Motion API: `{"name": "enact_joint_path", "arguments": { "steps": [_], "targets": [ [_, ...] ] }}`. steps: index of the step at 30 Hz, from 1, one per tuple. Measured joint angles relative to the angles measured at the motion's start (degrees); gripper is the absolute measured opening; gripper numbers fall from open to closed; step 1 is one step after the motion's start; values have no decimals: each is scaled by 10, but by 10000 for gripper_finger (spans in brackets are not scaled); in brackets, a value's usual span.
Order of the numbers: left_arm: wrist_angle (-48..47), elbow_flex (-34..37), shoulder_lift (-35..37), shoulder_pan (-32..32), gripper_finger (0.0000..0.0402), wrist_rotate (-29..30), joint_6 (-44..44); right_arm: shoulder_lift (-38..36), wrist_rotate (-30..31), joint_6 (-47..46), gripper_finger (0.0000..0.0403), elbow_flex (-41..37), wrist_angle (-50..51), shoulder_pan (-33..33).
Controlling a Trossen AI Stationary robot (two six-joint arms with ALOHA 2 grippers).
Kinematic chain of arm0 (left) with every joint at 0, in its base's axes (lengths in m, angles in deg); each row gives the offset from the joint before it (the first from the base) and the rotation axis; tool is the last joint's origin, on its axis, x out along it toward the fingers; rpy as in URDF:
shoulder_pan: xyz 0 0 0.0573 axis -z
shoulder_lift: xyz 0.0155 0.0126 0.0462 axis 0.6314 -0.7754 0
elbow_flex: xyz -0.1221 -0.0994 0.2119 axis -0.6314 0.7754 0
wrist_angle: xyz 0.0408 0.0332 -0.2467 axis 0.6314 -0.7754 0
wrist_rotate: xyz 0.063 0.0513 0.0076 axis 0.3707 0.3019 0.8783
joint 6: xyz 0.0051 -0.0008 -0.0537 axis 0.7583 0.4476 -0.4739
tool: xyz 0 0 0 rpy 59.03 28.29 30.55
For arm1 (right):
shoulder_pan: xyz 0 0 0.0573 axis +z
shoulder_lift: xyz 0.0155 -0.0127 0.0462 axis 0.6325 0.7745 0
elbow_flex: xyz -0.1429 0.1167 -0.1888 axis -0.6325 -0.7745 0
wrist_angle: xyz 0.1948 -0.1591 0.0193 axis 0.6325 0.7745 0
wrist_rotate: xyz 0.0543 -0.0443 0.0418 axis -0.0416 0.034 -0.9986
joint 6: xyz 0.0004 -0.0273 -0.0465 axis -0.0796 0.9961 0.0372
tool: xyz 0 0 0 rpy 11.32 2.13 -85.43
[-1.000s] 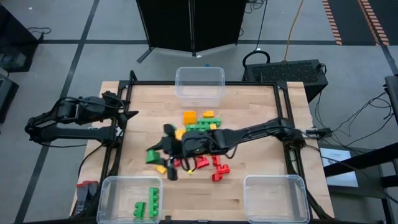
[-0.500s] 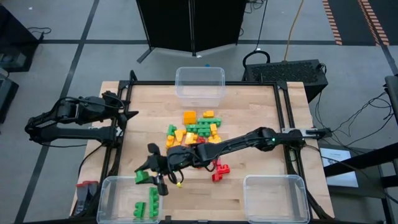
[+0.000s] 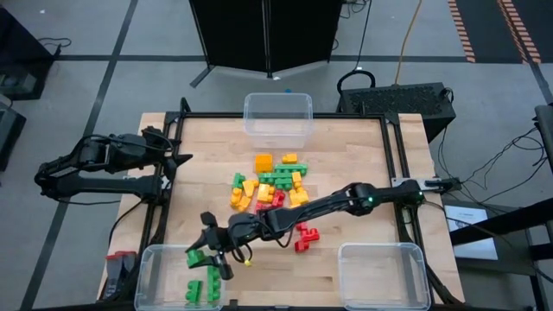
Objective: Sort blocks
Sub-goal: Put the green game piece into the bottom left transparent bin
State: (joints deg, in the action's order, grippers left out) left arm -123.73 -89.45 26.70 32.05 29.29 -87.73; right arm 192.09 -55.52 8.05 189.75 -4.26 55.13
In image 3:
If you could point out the black equipment case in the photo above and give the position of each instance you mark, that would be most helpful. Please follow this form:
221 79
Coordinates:
8 134

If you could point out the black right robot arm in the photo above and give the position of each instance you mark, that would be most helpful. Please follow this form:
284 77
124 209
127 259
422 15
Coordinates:
324 208

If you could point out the black orange-striped floor mat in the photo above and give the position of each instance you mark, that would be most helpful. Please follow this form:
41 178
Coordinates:
484 26

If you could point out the clear plastic bin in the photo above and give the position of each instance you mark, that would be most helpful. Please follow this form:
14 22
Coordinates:
155 276
276 108
384 276

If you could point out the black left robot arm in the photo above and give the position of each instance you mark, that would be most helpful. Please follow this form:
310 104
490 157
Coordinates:
108 185

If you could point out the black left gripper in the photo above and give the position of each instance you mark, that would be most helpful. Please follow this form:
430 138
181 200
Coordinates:
157 144

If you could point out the red grey tool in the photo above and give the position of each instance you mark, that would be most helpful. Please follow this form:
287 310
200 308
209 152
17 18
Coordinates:
116 268

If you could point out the black equipment cabinet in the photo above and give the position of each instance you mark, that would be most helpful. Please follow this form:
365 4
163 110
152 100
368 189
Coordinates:
17 43

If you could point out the silver mounting plate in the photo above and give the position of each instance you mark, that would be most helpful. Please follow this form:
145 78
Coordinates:
396 181

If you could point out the black metal stand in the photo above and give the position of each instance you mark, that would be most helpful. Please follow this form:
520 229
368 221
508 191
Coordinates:
497 224

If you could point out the black folding screen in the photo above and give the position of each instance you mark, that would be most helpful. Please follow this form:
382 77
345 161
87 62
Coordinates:
242 34

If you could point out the black computer case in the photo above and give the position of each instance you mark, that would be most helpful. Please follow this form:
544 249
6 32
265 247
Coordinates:
397 103

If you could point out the yellow wedge toy block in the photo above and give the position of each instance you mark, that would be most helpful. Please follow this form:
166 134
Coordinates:
249 187

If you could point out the white screen tablet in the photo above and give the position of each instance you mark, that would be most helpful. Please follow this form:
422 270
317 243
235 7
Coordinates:
479 250

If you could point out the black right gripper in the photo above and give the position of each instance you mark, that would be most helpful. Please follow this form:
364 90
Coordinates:
233 233

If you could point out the long green toy block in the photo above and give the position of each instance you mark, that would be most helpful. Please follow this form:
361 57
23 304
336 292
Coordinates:
291 169
214 285

